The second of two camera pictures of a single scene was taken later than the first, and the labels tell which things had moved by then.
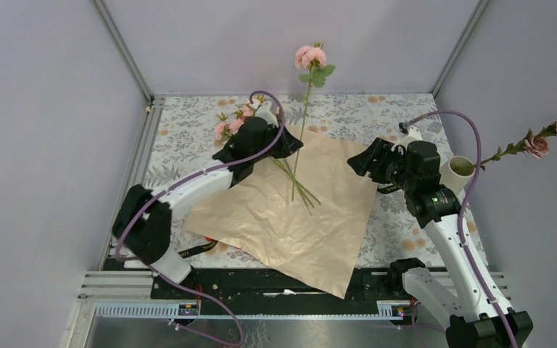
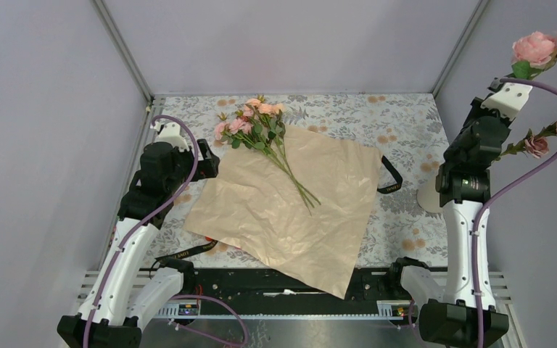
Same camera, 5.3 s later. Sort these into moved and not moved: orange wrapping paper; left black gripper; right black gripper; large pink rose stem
Moved: right black gripper; large pink rose stem; left black gripper
Not moved: orange wrapping paper
